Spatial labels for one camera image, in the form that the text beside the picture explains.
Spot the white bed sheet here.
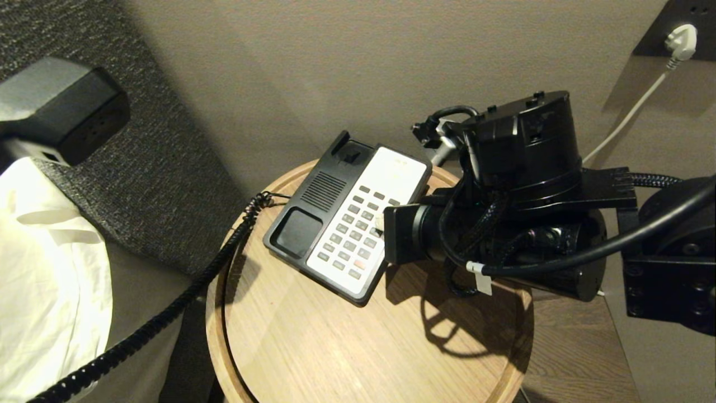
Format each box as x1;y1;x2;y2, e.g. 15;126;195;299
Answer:
0;157;114;403

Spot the black braided cable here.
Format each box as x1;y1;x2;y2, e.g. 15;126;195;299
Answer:
624;172;684;189

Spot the round wooden side table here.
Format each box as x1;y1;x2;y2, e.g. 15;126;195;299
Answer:
205;158;535;403

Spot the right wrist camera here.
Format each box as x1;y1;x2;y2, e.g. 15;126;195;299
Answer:
412;115;463;167

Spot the black and white phone base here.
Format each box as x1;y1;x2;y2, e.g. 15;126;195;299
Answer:
263;130;433;307

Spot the grey fabric headboard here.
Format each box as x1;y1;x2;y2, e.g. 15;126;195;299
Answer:
0;0;251;276

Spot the white power plug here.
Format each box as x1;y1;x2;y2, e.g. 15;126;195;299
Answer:
665;24;698;71

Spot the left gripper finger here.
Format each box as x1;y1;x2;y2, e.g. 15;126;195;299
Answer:
0;139;72;167

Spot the white power cable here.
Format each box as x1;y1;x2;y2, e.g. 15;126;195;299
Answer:
582;59;672;166

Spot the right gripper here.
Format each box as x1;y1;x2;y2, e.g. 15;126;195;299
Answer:
374;203;468;266

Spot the black wall outlet plate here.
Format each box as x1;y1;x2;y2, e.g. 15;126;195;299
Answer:
632;0;716;61

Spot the black coiled phone cord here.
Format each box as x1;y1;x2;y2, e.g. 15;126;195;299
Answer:
25;191;291;403

